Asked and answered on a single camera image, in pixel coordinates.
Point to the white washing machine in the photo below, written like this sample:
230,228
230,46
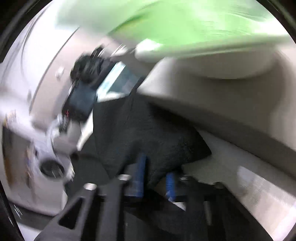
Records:
32,176

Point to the black knit t-shirt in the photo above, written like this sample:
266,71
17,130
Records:
126,127

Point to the blue checkered table cloth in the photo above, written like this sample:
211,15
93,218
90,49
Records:
119,81

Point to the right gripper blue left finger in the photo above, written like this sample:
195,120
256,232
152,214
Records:
137,172

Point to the pile of black clothes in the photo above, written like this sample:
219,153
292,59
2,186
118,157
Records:
88,68

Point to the green and white humidifier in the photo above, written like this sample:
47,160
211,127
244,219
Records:
215,39

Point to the beige side cabinet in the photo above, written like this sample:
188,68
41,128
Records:
257,114

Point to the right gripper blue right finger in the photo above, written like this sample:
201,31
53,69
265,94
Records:
171,186

